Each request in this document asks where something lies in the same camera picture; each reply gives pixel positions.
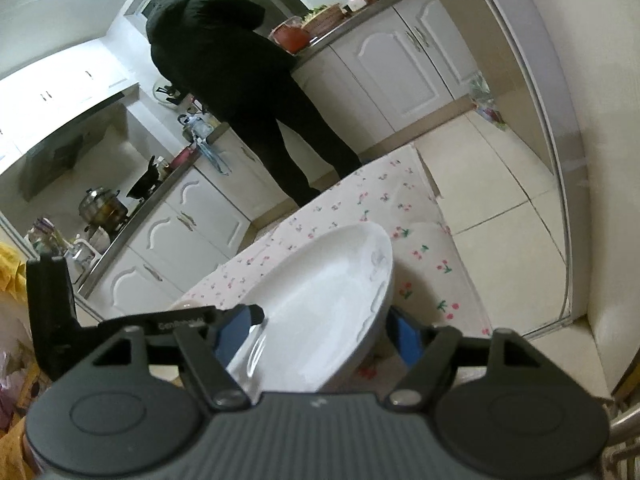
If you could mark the metal tube rail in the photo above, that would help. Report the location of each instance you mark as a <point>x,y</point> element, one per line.
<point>625,425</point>

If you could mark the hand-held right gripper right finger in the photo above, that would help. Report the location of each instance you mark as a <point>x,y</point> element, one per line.
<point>404,341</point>

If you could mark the clear plastic bag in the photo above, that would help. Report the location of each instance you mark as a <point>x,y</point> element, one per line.
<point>484,97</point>

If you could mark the blue dish towel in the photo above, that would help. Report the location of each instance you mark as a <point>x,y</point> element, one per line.
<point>214,156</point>

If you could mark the white kitchen base cabinets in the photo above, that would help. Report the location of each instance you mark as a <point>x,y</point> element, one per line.
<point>180,230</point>
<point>400,55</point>

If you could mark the cherry print tablecloth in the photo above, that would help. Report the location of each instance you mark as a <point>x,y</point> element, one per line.
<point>360,200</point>

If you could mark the yellow cloth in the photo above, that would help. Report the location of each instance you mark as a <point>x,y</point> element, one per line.
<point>11,272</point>

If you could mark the patterned cloth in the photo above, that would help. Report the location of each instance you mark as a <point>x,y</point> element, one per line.
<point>15,385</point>

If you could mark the cream bowl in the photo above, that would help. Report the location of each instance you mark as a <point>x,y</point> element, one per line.
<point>184,304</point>

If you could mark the white plastic container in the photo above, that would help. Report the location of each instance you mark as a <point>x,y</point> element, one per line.
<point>85,260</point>

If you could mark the white ceramic plate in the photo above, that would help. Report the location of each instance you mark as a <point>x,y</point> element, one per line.
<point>320,300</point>

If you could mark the white wall cabinets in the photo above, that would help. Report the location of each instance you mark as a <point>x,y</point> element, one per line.
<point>60,77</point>

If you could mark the steel stock pot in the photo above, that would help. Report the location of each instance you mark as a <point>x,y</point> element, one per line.
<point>100,206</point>

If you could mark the black wok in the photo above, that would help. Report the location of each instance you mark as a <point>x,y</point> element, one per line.
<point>145,182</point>

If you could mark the woven basket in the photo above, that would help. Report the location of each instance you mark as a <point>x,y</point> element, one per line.
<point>325,19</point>

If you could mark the metal door frame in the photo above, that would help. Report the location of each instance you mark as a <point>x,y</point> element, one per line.
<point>545,125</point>

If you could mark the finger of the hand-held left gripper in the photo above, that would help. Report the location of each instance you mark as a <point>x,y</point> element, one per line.
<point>50,310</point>

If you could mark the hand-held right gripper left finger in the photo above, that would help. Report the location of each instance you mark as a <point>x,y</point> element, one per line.
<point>234,332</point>

